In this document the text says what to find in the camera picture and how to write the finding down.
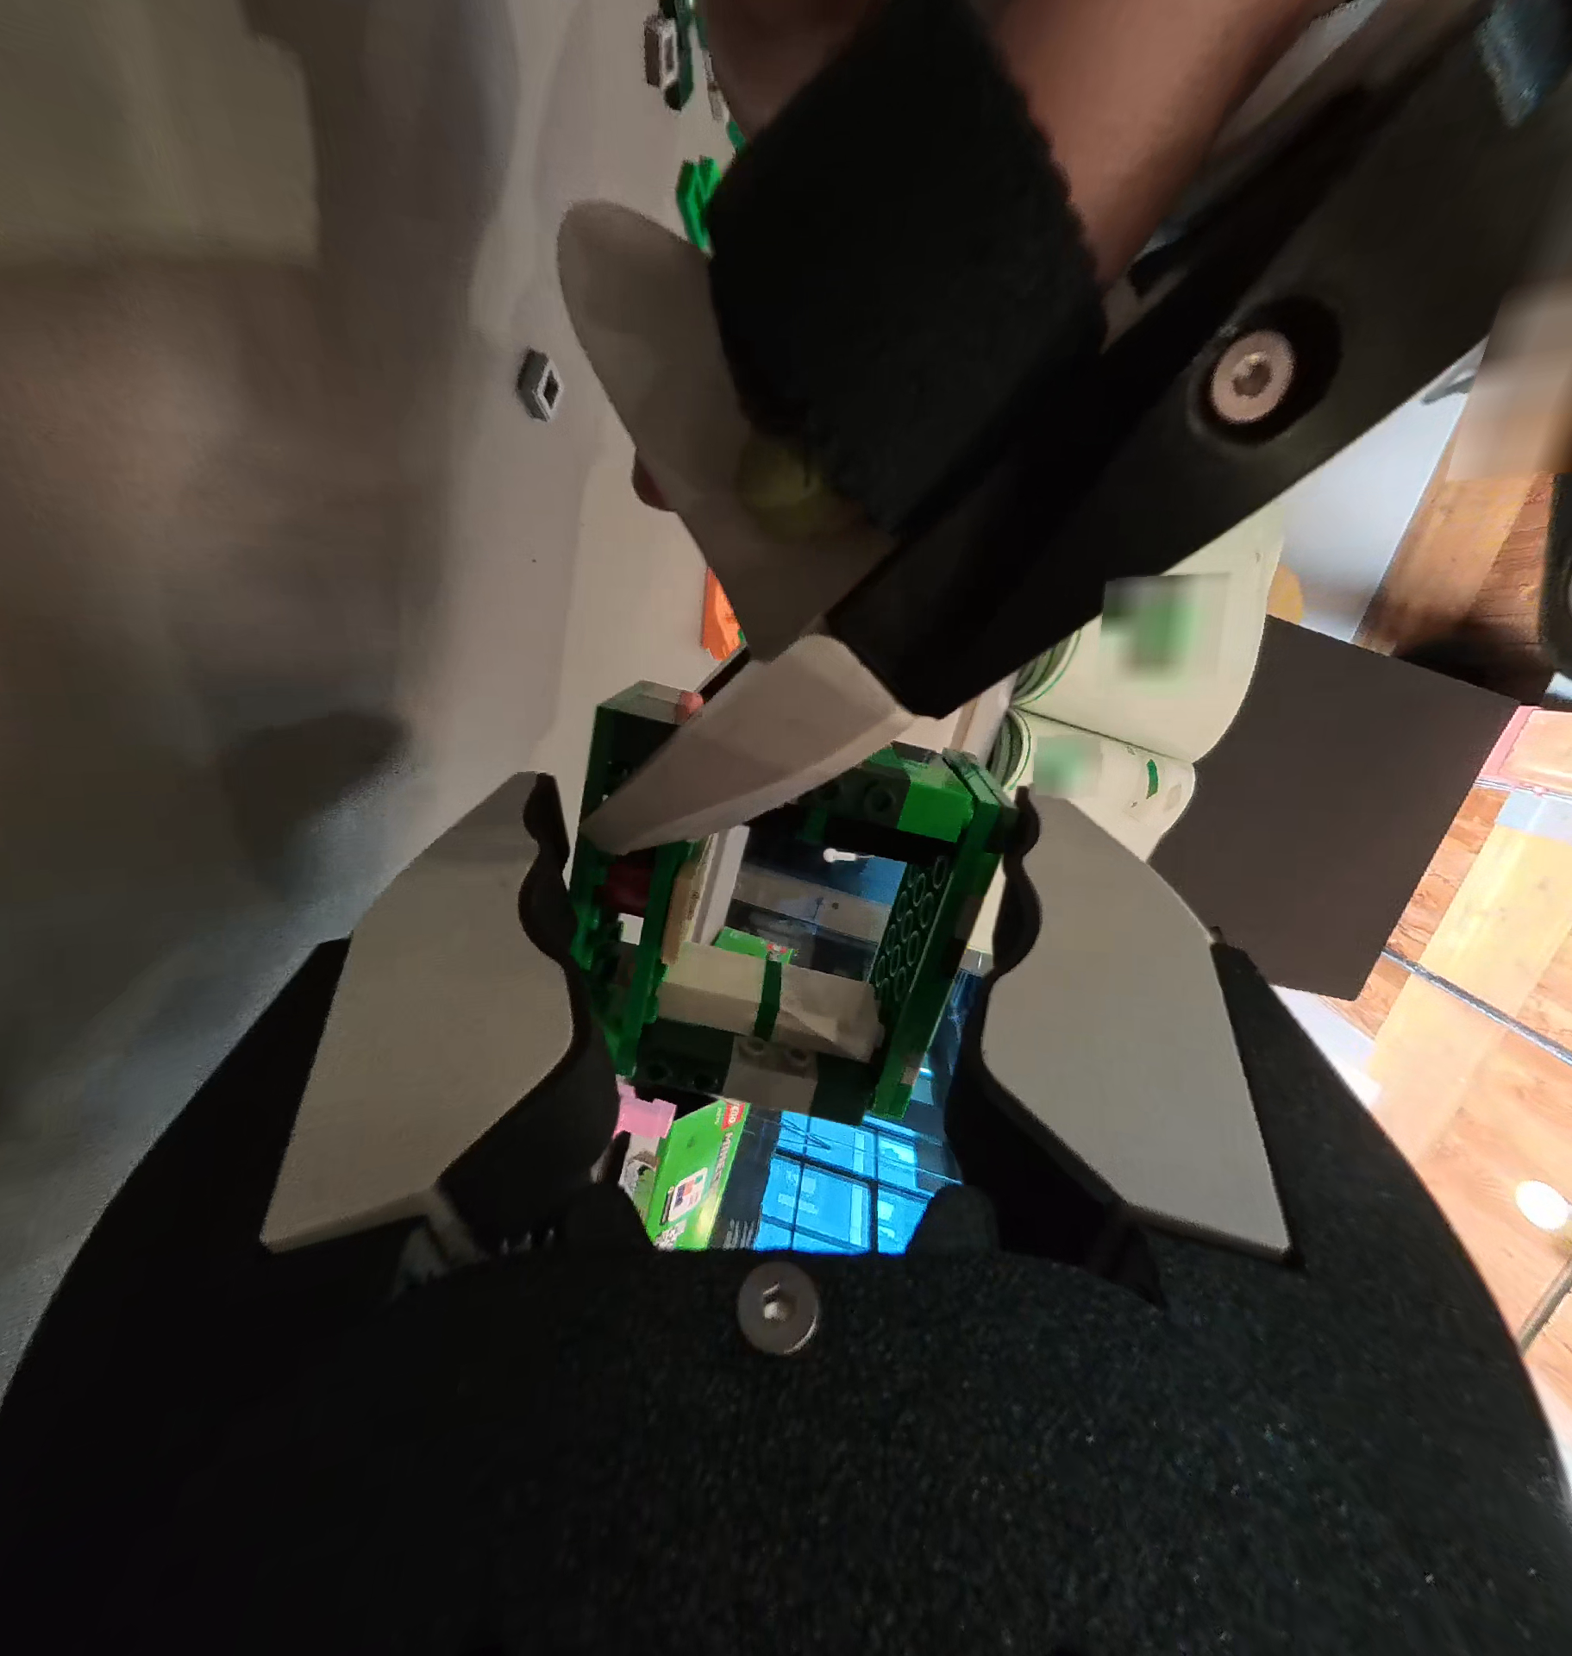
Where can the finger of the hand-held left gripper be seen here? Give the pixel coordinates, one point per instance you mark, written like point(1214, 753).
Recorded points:
point(773, 750)

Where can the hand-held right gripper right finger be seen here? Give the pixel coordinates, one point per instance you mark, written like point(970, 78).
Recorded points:
point(1124, 1037)

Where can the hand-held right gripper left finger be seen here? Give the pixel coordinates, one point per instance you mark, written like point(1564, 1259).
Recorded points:
point(437, 1037)

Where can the green lego creeper figure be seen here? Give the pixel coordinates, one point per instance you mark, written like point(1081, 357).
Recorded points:
point(920, 931)

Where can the lego instruction booklet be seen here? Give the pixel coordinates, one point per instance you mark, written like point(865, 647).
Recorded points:
point(1097, 705)

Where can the pink lego pig figure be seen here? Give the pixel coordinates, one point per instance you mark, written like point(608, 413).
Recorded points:
point(646, 1111)

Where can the green lego set box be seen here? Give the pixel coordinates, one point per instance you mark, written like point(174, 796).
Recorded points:
point(688, 1169)

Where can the small grey lego tile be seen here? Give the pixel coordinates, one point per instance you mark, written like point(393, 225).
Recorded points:
point(541, 383)

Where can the person's left hand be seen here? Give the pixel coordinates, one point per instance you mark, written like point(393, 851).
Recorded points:
point(1124, 116)

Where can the orange brick separator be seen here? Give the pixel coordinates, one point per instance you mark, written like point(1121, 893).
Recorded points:
point(718, 622)

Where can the large paned window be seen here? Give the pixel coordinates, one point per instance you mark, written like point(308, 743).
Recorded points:
point(851, 1185)

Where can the pile of small green bricks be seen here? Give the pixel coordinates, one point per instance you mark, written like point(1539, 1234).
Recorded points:
point(696, 194)

